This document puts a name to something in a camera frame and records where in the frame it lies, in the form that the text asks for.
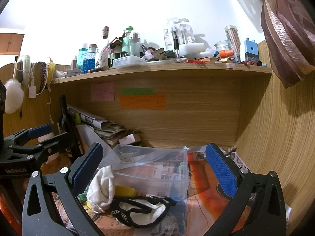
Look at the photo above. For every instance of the white cloth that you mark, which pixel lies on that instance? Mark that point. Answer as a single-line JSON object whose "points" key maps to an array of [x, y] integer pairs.
{"points": [[101, 190]]}

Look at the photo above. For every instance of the blue liquid bottle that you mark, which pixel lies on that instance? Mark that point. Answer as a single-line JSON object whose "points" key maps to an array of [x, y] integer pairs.
{"points": [[89, 58]]}

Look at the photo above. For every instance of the white fluffy pompom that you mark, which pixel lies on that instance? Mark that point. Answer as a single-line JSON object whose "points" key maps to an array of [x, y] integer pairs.
{"points": [[14, 96]]}

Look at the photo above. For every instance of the yellow rectangular sponge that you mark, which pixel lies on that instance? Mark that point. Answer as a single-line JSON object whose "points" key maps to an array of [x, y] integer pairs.
{"points": [[124, 192]]}

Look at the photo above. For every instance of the green patterned cloth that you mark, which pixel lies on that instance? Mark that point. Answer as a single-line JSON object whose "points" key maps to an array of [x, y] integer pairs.
{"points": [[82, 196]]}

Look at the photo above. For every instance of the small white box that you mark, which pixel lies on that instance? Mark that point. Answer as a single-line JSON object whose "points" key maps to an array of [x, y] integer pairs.
{"points": [[130, 139]]}

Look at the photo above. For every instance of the rolled newspaper stack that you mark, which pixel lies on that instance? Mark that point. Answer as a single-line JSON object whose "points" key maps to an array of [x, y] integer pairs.
{"points": [[110, 132]]}

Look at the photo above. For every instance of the yellow round sponge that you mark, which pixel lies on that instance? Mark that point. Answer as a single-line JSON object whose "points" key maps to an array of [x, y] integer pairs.
{"points": [[88, 205]]}

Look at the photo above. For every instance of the orange sticky note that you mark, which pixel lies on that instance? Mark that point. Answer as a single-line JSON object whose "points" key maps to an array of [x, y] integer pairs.
{"points": [[147, 102]]}

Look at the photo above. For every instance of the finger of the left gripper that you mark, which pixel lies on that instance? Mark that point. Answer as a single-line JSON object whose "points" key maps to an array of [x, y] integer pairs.
{"points": [[39, 131], [53, 142]]}

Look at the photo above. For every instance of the grey knitted cloth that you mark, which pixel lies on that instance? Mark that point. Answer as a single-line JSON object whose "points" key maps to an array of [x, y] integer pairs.
{"points": [[166, 227]]}

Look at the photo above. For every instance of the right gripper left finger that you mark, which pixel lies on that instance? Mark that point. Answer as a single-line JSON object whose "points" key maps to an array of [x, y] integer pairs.
{"points": [[40, 215]]}

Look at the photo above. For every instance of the orange cap bottle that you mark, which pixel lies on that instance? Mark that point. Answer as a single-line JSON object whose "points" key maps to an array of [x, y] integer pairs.
{"points": [[226, 54]]}

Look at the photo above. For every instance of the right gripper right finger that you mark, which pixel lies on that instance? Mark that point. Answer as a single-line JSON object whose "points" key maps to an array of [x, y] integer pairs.
{"points": [[256, 205]]}

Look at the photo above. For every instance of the blue plastic block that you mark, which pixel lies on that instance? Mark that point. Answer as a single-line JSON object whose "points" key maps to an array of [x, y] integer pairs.
{"points": [[251, 51]]}

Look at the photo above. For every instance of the dark wine bottle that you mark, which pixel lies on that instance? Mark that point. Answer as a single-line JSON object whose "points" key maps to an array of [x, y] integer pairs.
{"points": [[67, 124]]}

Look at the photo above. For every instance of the beige ceramic mug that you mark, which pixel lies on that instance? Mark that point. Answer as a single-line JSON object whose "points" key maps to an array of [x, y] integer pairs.
{"points": [[52, 156]]}

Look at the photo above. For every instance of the tall glass jar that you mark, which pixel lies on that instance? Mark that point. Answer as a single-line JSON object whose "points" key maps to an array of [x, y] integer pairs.
{"points": [[232, 35]]}

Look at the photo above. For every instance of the green sticky note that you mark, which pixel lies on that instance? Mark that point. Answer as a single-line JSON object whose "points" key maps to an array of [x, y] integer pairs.
{"points": [[138, 91]]}

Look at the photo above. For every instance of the green cap spray bottle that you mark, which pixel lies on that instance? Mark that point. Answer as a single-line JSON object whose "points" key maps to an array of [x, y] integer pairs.
{"points": [[125, 41]]}

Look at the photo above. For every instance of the pink sticky note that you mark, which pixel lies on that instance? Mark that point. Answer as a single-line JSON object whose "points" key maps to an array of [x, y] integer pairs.
{"points": [[102, 92]]}

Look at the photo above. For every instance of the clear flat plastic container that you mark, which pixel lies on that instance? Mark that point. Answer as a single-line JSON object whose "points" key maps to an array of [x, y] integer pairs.
{"points": [[128, 61]]}

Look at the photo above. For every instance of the clear plastic storage box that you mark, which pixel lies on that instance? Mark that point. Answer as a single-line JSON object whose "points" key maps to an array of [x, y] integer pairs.
{"points": [[150, 171]]}

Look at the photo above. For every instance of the wooden shelf board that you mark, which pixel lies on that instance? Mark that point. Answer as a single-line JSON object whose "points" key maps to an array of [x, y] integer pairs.
{"points": [[173, 70]]}

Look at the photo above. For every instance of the beaded headband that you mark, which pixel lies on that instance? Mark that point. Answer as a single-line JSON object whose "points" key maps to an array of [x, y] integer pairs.
{"points": [[41, 76]]}

